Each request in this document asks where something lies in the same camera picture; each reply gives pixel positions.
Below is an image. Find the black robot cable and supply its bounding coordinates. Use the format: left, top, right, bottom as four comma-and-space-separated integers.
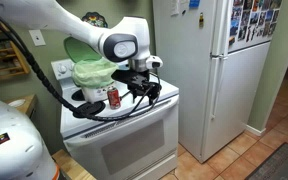
0, 7, 162, 122

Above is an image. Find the wooden side table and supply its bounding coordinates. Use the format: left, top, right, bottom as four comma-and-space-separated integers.
5, 94, 38, 118

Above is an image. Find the white bin with green lid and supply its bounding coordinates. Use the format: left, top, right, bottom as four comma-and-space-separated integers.
63, 36, 120, 104

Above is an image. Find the wooden spice rack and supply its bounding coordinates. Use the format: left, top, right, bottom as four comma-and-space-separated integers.
0, 19, 31, 84

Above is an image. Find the small black coil burner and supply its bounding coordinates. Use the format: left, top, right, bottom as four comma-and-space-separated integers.
72, 100, 107, 120

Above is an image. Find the white wall switch plate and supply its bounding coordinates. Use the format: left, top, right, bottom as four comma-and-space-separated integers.
28, 29, 47, 47

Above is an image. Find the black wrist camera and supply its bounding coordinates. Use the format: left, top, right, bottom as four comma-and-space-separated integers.
111, 68, 132, 82

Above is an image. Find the wooden robot platform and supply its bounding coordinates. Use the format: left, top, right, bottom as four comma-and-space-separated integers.
51, 149, 97, 180

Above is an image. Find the red soda can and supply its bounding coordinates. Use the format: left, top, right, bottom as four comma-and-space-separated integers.
106, 85, 122, 110

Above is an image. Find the white electric stove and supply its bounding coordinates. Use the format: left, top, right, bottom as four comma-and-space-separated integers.
50, 58, 180, 180

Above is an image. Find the photo collage on refrigerator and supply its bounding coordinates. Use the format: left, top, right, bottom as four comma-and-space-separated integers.
228, 0, 283, 46

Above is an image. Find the white paper on refrigerator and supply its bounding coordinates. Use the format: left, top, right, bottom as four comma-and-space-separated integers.
169, 0, 181, 17

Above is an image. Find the grey floor rug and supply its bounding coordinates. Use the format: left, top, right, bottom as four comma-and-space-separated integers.
244, 142, 288, 180

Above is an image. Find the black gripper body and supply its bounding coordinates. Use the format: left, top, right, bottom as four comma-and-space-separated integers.
127, 68, 162, 95

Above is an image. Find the white round dish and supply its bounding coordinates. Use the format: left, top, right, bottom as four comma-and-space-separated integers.
7, 98, 27, 108

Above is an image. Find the colourful decorative wall plate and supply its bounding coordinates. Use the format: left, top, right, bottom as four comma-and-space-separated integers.
81, 11, 109, 29

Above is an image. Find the white refrigerator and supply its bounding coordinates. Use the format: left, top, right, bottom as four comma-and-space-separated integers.
152, 0, 284, 164

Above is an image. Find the yellow refrigerator magnet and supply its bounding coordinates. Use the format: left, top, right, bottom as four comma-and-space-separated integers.
198, 12, 205, 29

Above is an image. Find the blue paper on refrigerator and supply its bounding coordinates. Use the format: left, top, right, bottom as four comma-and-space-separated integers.
188, 0, 201, 9

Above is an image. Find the large black coil burner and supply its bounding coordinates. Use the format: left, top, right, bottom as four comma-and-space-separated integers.
70, 88, 87, 102

